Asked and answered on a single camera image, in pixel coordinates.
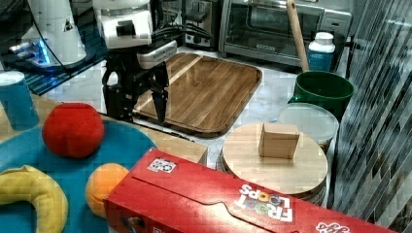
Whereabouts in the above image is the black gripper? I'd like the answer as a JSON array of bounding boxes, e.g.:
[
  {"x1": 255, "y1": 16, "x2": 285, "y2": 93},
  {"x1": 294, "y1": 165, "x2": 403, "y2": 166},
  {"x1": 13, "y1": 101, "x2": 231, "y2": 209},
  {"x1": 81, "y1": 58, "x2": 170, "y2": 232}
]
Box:
[{"x1": 102, "y1": 51, "x2": 169, "y2": 122}]

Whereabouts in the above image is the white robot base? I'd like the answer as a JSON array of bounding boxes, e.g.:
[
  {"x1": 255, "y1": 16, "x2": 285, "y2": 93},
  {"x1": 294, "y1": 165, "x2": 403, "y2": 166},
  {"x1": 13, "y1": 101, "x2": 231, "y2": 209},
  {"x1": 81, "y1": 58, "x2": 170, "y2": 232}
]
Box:
[{"x1": 1, "y1": 0, "x2": 90, "y2": 73}]

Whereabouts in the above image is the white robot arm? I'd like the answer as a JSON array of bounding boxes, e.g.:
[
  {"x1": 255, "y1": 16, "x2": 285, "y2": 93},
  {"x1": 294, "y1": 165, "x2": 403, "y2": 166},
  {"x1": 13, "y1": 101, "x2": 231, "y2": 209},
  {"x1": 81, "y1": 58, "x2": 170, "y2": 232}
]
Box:
[{"x1": 92, "y1": 0, "x2": 177, "y2": 122}]

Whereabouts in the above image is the blue round plate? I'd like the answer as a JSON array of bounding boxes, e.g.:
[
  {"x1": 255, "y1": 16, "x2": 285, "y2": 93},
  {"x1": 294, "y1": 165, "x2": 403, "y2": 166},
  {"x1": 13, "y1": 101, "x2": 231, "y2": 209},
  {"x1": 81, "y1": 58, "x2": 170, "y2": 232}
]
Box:
[{"x1": 0, "y1": 120, "x2": 155, "y2": 233}]

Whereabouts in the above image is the wooden cutting board tray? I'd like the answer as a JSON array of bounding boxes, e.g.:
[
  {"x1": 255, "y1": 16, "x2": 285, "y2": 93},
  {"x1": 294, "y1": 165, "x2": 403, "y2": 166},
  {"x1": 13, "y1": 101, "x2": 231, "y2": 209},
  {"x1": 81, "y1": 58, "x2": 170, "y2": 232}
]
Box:
[{"x1": 133, "y1": 52, "x2": 262, "y2": 138}]

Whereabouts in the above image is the red plush apple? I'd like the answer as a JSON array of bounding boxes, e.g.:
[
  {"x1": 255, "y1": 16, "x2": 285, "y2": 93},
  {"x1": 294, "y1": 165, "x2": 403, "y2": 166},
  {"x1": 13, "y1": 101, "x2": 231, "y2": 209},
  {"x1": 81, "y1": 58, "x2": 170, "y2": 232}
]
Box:
[{"x1": 42, "y1": 103, "x2": 105, "y2": 158}]

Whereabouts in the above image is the orange plush fruit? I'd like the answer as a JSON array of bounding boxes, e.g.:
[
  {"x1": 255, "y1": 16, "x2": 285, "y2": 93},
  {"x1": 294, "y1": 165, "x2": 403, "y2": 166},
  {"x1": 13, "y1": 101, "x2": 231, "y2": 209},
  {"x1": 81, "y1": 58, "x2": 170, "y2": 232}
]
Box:
[{"x1": 85, "y1": 163, "x2": 128, "y2": 218}]

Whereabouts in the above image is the red Froot Loops box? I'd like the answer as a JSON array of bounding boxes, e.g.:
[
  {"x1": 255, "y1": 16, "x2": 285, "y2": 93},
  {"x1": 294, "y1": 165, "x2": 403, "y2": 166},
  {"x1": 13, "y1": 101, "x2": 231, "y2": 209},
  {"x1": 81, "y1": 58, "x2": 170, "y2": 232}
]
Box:
[{"x1": 104, "y1": 149, "x2": 395, "y2": 233}]

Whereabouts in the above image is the stainless steel toaster oven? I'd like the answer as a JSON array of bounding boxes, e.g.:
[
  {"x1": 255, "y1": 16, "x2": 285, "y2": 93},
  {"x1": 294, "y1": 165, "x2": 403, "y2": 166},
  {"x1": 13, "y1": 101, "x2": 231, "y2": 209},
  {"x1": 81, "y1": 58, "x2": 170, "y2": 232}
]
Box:
[{"x1": 219, "y1": 0, "x2": 353, "y2": 69}]

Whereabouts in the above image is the yellow plush banana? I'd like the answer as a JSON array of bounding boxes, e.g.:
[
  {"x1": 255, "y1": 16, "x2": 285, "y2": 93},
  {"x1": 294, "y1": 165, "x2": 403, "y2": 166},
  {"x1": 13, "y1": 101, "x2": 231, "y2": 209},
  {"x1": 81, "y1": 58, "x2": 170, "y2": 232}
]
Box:
[{"x1": 0, "y1": 165, "x2": 69, "y2": 233}]

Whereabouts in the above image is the jar with wooden lid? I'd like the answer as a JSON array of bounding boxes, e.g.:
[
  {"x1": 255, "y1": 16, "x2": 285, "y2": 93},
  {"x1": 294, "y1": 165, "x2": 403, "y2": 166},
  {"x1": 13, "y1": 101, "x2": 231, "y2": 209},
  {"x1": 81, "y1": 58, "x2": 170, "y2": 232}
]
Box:
[{"x1": 217, "y1": 123, "x2": 328, "y2": 205}]

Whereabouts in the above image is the wooden spoon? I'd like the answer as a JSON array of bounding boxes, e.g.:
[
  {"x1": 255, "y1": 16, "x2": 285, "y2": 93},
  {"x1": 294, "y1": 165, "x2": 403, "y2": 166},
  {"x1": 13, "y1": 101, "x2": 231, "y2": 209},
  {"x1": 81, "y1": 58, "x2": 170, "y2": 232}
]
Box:
[{"x1": 286, "y1": 0, "x2": 309, "y2": 72}]

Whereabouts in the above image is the white capped supplement bottle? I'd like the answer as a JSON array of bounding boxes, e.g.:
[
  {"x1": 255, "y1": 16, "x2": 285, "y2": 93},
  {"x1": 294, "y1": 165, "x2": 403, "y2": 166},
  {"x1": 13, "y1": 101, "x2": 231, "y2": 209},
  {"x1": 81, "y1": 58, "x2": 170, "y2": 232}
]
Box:
[{"x1": 308, "y1": 32, "x2": 335, "y2": 72}]

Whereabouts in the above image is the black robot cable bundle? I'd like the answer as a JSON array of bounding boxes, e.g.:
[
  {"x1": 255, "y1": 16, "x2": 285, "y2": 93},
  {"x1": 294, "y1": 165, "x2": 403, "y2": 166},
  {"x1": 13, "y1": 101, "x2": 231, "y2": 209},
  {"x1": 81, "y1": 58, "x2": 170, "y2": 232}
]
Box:
[{"x1": 151, "y1": 0, "x2": 215, "y2": 43}]

